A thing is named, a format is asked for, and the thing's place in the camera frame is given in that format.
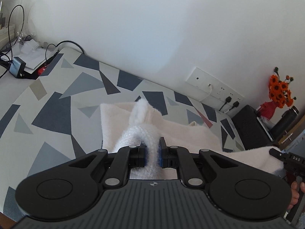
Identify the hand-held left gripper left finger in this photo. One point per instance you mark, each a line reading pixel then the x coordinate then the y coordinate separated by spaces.
pixel 142 156

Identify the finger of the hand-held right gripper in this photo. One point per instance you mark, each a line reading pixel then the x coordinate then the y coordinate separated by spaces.
pixel 277 153

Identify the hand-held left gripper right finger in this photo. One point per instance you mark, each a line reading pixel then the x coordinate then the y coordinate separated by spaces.
pixel 161 155

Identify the cream fluffy sweater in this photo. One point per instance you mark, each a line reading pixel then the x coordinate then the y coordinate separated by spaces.
pixel 181 133

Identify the person's right hand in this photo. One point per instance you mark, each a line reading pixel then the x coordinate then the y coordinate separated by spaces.
pixel 295 195

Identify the wooden cabinet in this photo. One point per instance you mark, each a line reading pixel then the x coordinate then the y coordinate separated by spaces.
pixel 297 133

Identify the black bottle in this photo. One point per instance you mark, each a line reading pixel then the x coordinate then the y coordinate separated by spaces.
pixel 284 124

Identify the black box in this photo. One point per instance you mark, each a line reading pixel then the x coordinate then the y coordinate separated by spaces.
pixel 250 128

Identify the orange artificial flowers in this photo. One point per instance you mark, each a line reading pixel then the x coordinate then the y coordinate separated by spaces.
pixel 280 93

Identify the black plug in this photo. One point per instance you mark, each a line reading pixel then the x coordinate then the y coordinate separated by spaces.
pixel 236 105
pixel 227 100

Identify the geometric patterned tablecloth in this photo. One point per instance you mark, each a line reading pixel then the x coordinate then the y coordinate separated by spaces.
pixel 59 114

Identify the white desk mat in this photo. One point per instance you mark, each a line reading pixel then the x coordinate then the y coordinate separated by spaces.
pixel 7 83

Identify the grey power adapter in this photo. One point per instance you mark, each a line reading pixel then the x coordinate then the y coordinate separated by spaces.
pixel 17 65

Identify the white wall socket panel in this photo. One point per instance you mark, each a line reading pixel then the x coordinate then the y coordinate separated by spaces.
pixel 202 81

